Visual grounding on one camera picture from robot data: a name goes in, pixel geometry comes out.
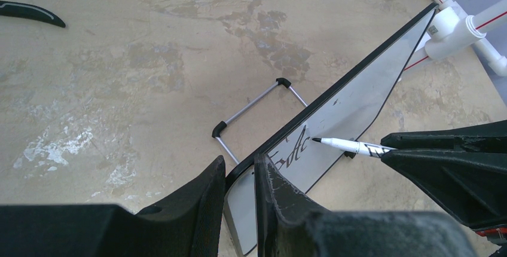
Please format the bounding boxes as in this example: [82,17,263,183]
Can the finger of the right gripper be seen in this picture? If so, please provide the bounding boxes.
[381,120,506,151]
[381,150,506,230]

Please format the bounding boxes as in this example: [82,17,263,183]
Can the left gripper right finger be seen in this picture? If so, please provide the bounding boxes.
[254,154,476,256]

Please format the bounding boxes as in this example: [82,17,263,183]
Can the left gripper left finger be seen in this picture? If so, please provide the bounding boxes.
[1,156,225,256]

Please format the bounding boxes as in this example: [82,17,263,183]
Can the white black marker pen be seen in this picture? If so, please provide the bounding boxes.
[312,137,396,158]

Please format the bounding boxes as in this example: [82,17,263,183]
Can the black framed whiteboard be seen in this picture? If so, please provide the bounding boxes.
[223,3,438,256]

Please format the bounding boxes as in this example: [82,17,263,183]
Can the yellow black pliers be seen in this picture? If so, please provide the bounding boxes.
[1,1,66,28]

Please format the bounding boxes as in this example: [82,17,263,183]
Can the white PVC pipe frame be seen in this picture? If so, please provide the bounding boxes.
[405,0,506,77]

